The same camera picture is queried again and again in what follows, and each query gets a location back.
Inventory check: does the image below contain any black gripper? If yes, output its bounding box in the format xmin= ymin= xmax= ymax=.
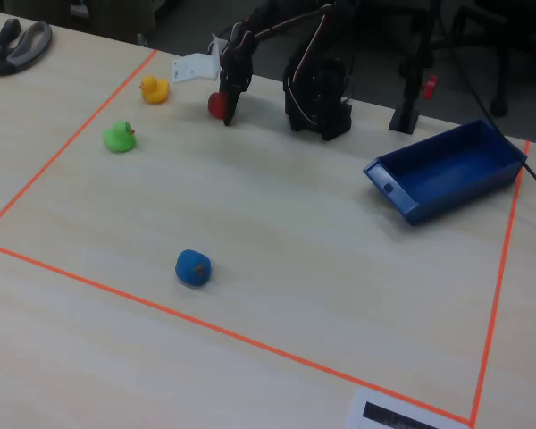
xmin=217 ymin=31 xmax=256 ymax=128

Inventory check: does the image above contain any black office chair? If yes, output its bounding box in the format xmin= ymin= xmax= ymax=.
xmin=437 ymin=0 xmax=536 ymax=117

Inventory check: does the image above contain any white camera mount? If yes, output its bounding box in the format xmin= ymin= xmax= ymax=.
xmin=170 ymin=38 xmax=229 ymax=85

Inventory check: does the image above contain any green rubber duck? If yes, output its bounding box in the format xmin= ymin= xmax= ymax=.
xmin=102 ymin=120 xmax=138 ymax=155

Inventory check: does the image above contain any orange tape strip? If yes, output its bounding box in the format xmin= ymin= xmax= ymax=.
xmin=469 ymin=140 xmax=531 ymax=428
xmin=0 ymin=48 xmax=158 ymax=238
xmin=0 ymin=240 xmax=474 ymax=425

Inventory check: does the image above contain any red rubber duck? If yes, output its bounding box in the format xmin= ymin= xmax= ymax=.
xmin=206 ymin=90 xmax=230 ymax=120

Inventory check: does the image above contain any black clamp stand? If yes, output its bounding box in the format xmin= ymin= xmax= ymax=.
xmin=388 ymin=0 xmax=441 ymax=135

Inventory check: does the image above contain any yellow rubber duck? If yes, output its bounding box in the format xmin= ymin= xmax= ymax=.
xmin=138 ymin=74 xmax=171 ymax=105

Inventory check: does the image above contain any blue rubber duck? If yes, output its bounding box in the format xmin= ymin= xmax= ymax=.
xmin=174 ymin=248 xmax=213 ymax=288

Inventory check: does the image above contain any red white servo wire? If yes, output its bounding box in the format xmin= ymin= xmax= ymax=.
xmin=249 ymin=4 xmax=336 ymax=95

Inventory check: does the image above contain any white paper with black bar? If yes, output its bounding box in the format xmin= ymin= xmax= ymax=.
xmin=346 ymin=387 xmax=470 ymax=429

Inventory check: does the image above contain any grey black handle tool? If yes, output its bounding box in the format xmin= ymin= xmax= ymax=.
xmin=0 ymin=18 xmax=54 ymax=76

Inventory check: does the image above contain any red clamp handle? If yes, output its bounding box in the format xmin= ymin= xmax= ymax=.
xmin=421 ymin=74 xmax=440 ymax=100

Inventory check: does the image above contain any blue plastic box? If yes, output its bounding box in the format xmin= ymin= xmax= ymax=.
xmin=362 ymin=118 xmax=529 ymax=227

